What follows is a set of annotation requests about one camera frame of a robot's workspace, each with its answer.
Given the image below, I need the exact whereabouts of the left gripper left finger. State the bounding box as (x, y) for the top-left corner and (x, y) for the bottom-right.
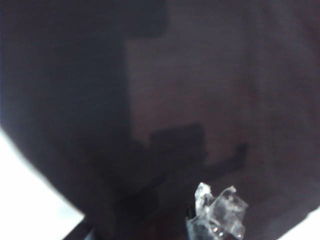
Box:
(63, 216), (98, 240)

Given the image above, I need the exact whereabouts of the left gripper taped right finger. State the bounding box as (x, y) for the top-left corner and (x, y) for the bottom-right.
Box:
(185, 182), (249, 240)

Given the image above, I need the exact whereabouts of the black polo shirt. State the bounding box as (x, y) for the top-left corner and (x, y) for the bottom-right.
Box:
(0, 0), (320, 240)

